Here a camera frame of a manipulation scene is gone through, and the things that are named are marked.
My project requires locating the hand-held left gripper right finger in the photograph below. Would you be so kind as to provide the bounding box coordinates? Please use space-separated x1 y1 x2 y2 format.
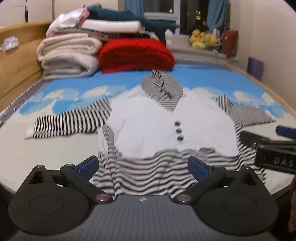
172 156 270 205

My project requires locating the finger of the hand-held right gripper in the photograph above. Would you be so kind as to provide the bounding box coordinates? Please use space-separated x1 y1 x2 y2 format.
240 131 274 150
276 125 296 141

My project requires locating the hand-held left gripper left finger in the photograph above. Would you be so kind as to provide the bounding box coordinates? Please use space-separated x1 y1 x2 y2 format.
17 156 114 204

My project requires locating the striped white shirt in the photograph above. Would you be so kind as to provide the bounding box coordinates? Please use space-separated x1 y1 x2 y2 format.
24 70 275 200

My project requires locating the purple box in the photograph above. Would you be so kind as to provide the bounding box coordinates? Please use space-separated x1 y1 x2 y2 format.
246 57 264 80

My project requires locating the blue patterned bed sheet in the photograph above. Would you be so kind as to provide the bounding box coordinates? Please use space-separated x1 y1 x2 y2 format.
0 57 296 204

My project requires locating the red cushion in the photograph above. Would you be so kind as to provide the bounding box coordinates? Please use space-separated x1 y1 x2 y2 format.
221 30 238 58

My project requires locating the folded cream blanket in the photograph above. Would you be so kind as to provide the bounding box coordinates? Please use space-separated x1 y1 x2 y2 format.
36 32 102 80

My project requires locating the yellow bear plush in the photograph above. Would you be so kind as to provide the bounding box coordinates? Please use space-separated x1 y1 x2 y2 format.
203 34 219 48

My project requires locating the windowsill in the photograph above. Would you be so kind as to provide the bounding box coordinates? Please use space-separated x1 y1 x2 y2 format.
166 35 241 63

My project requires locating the yellow duck plush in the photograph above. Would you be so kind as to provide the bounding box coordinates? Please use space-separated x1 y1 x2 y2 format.
191 30 206 49

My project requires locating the folded red blanket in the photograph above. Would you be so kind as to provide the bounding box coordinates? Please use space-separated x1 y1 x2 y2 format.
98 38 176 74

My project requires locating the blue curtain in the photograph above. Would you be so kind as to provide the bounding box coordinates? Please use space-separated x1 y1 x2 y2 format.
207 0 229 33
125 0 144 16

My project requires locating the white plush toy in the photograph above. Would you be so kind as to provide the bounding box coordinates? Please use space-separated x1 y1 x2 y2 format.
165 30 176 45

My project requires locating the navy patterned folded cloth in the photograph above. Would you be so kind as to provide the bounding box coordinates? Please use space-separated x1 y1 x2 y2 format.
88 30 151 42

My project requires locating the folded white cloth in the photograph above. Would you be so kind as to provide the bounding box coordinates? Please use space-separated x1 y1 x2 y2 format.
80 20 142 34

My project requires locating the clear plastic bag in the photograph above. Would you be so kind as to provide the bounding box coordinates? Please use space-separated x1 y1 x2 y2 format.
0 37 19 52

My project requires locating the pink and white cloth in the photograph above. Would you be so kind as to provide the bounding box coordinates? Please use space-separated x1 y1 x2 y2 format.
46 6 90 37

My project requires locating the window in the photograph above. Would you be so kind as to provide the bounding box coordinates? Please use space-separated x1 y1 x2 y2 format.
143 0 208 35

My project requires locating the teal shark plush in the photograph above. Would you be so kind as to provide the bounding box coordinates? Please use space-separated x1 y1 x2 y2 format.
87 6 181 44

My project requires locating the white wardrobe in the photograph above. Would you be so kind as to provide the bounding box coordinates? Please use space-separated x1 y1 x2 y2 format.
0 0 53 27

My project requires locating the wooden bed frame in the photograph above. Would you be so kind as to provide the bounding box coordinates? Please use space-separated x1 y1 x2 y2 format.
0 21 296 116

